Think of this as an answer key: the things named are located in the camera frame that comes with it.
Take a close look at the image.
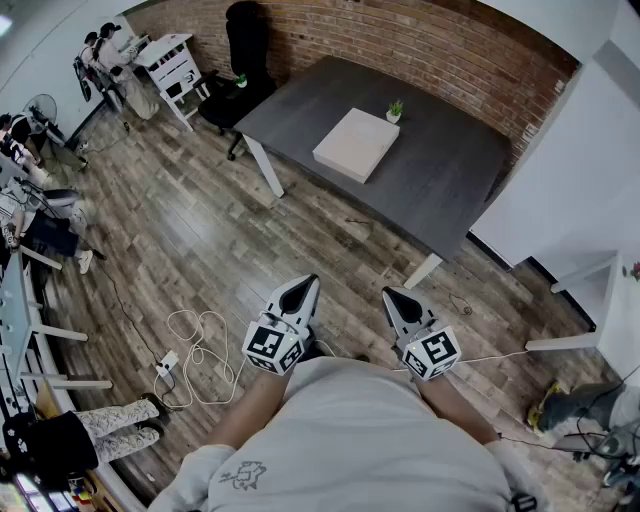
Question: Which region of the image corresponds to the black standing fan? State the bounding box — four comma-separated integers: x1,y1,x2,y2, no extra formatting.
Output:
22,93,66,146

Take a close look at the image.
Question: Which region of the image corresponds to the white frame table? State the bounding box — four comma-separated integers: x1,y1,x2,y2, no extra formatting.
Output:
0,249,114,391

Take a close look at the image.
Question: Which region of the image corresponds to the person's right forearm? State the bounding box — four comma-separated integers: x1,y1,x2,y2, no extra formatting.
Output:
414,374,502,445

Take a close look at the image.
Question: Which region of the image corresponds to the white side cabinet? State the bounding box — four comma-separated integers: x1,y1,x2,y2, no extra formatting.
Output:
132,33,204,132

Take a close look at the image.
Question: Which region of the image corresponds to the black office chair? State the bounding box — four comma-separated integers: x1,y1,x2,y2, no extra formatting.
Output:
192,0,279,162

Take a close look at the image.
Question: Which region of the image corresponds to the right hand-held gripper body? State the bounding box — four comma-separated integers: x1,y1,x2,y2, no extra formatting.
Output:
394,319,462,382

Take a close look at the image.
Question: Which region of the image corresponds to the dark bag with yellow trim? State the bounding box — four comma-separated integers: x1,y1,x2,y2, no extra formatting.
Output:
527,382,640,436

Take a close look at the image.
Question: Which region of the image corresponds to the beige cardboard box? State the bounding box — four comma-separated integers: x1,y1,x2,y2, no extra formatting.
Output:
312,107,401,185

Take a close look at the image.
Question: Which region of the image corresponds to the thin white floor cable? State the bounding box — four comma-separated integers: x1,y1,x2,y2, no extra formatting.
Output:
389,349,530,374

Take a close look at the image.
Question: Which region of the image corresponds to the person's light grey shirt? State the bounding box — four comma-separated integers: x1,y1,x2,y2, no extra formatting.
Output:
147,356,551,512

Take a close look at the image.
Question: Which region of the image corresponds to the black floor cable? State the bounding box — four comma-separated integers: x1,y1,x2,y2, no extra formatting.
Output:
94,259,166,361

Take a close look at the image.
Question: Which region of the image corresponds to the person's left forearm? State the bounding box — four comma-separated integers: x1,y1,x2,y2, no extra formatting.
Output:
207,368,290,447

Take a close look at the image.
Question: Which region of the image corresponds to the white power strip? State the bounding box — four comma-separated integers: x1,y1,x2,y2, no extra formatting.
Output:
154,349,181,377

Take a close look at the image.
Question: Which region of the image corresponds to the dark grey table top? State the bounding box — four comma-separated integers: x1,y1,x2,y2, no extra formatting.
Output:
233,54,514,291

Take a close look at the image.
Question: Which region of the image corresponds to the white coiled floor cable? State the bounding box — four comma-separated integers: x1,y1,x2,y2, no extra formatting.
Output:
152,308,249,409

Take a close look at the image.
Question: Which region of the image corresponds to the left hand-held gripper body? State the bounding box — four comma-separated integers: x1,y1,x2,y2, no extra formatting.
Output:
242,309,314,376

